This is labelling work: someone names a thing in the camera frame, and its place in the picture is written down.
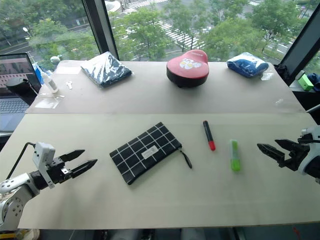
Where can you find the red black heart-shaped case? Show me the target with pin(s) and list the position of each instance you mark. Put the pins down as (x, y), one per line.
(187, 68)

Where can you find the black checkered pencil pouch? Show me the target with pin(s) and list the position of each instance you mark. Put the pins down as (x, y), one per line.
(146, 152)

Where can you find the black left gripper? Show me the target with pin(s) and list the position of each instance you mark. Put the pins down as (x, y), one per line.
(59, 169)

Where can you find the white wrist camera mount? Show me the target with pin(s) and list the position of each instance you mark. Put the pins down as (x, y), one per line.
(44, 157)
(309, 150)

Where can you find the white squeeze bottle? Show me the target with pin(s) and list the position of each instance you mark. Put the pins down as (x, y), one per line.
(50, 83)

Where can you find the blue white packaged cloth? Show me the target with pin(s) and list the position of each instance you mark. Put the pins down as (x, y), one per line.
(247, 64)

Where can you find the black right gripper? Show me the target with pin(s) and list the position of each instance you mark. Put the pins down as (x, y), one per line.
(295, 155)

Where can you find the dark blue packaged cloth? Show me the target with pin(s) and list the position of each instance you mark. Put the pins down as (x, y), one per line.
(106, 70)

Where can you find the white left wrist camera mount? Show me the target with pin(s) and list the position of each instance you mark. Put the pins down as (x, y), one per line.
(44, 157)

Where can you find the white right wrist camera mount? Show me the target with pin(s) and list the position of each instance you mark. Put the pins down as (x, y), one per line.
(309, 150)

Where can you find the green highlighter pen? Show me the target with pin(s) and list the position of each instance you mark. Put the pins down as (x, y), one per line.
(234, 155)

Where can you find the green box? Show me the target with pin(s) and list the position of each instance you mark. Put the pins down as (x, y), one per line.
(306, 83)

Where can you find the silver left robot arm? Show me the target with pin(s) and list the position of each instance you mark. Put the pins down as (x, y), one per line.
(15, 185)

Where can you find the black window frame post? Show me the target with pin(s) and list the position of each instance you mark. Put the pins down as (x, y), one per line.
(300, 47)
(100, 27)

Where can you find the laptop computer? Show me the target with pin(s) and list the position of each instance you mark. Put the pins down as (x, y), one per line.
(13, 92)

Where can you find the black round device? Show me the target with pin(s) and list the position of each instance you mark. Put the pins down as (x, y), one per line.
(18, 87)

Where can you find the clear plastic sheet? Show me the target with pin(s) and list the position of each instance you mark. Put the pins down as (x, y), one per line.
(47, 103)

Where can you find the black red marker pen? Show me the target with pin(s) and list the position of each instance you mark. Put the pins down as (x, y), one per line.
(209, 135)

